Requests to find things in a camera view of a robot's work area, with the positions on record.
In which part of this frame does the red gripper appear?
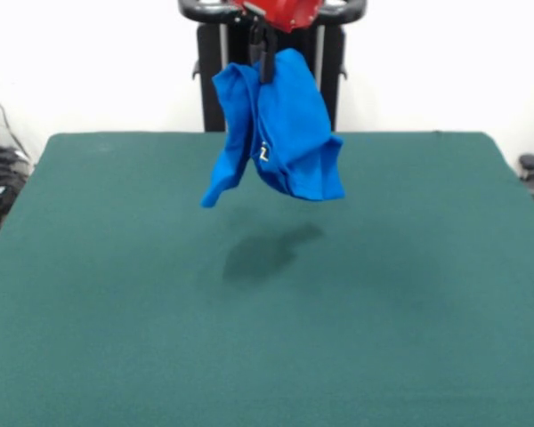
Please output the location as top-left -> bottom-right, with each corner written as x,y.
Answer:
231,0 -> 326,85

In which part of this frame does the blue shirt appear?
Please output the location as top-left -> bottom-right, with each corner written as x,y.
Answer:
198,47 -> 346,210

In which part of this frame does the dark green table cloth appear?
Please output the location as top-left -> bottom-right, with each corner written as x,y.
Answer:
0,130 -> 534,427

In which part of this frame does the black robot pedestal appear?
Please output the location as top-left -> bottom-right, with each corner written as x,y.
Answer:
177,0 -> 368,133

